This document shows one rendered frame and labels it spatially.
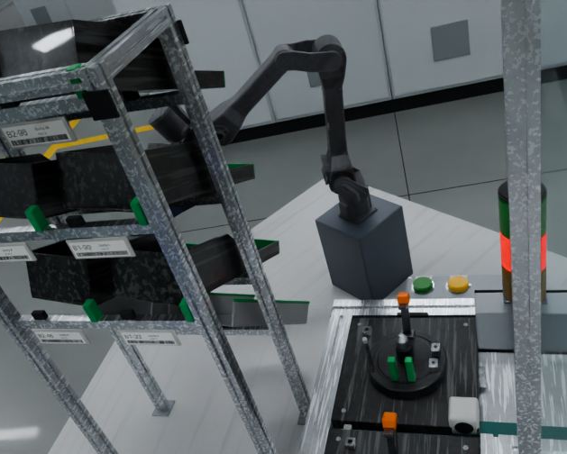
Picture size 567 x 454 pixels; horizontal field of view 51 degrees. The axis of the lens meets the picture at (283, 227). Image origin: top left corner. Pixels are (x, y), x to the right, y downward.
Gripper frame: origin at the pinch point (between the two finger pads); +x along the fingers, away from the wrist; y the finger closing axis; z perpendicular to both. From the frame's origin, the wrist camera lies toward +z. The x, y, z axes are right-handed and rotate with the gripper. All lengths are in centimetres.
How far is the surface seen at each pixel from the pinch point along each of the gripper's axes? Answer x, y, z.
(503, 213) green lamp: 7, 65, 12
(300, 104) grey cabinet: -215, -126, -162
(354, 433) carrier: 24, 40, -27
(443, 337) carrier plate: 1, 48, -33
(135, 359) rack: 23.7, -4.7, -19.5
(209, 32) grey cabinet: -213, -166, -99
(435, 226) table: -41, 32, -54
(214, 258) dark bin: 14.1, 24.8, 6.8
